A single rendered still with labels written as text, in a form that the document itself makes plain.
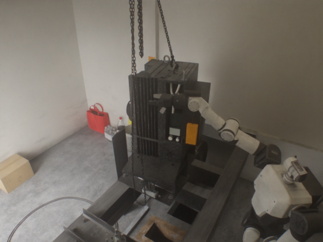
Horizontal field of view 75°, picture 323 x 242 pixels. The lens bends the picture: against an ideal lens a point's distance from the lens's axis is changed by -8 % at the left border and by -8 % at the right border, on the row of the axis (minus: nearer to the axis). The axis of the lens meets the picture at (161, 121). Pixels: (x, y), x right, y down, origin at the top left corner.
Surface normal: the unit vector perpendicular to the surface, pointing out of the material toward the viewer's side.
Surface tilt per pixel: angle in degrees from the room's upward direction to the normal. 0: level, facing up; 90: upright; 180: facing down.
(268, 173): 36
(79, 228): 0
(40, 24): 90
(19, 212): 0
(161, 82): 90
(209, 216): 0
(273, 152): 28
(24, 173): 90
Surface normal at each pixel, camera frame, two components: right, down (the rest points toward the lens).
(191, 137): -0.32, 0.48
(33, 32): 0.86, 0.26
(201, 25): -0.51, 0.43
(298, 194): 0.17, -0.79
